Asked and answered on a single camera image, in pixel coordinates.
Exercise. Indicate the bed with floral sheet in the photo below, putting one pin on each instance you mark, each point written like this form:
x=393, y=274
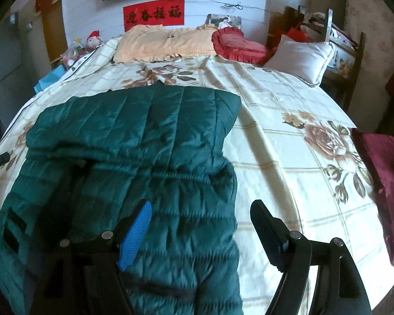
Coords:
x=282, y=170

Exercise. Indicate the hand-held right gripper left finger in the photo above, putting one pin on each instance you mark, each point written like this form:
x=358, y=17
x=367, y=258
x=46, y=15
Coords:
x=134, y=236

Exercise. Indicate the red heart-shaped cushion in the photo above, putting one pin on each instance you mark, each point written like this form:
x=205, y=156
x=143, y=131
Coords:
x=239, y=46

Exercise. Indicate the yellow frilled pillow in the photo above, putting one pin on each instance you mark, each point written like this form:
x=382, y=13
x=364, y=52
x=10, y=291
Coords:
x=164, y=44

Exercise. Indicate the grey refrigerator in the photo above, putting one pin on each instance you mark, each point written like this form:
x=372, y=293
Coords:
x=3, y=69

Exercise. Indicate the maroon cloth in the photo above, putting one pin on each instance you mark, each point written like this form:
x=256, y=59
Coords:
x=387, y=187

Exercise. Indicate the red clothes on rack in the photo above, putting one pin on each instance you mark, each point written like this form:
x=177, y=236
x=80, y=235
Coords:
x=295, y=34

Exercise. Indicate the blue bag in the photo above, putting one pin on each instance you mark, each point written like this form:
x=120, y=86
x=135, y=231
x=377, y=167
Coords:
x=49, y=78

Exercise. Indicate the pile of small toys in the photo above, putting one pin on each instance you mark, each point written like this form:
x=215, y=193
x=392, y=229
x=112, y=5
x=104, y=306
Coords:
x=74, y=52

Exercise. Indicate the white pillow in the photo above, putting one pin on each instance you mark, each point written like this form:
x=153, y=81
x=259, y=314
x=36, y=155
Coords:
x=298, y=57

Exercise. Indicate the red wall banner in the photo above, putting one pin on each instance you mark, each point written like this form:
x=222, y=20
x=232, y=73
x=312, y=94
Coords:
x=154, y=14

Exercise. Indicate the plush toy with red hat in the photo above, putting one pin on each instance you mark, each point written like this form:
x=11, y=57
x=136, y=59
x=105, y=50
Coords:
x=93, y=41

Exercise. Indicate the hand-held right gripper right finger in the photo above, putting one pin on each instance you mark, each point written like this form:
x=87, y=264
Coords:
x=272, y=236

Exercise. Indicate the framed photo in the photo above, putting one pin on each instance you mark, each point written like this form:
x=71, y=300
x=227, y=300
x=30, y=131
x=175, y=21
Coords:
x=229, y=21

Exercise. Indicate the green quilted puffer jacket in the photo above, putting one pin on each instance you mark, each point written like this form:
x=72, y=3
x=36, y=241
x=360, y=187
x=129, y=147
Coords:
x=134, y=137

